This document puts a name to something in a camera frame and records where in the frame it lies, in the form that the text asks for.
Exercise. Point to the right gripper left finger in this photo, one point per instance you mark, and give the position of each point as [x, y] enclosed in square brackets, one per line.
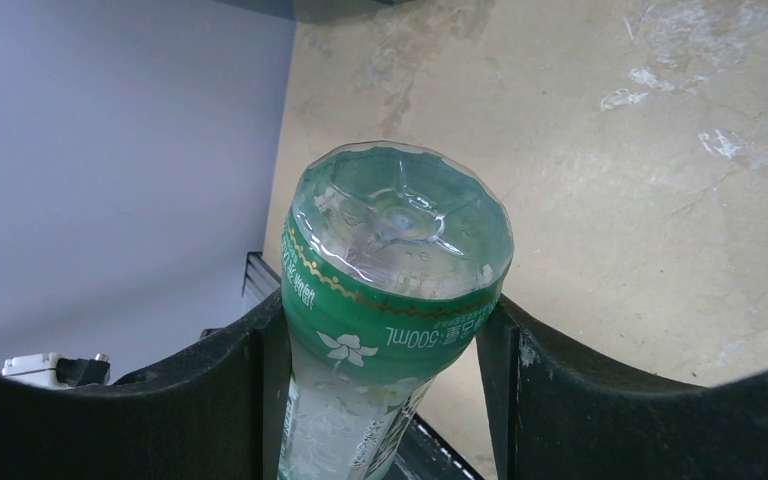
[214, 410]

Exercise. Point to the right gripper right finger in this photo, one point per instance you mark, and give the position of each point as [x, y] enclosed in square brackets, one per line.
[558, 409]

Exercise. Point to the green bottle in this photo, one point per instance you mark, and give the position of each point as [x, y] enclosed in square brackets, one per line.
[393, 257]

